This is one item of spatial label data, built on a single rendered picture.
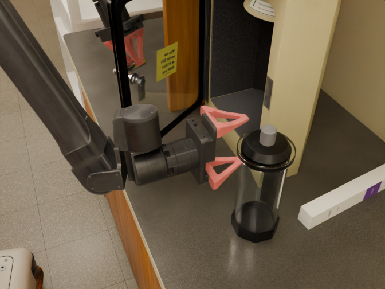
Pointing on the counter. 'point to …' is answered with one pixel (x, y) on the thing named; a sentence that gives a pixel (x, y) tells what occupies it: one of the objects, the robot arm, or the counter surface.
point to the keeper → (268, 92)
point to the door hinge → (207, 49)
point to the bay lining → (238, 49)
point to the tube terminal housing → (294, 69)
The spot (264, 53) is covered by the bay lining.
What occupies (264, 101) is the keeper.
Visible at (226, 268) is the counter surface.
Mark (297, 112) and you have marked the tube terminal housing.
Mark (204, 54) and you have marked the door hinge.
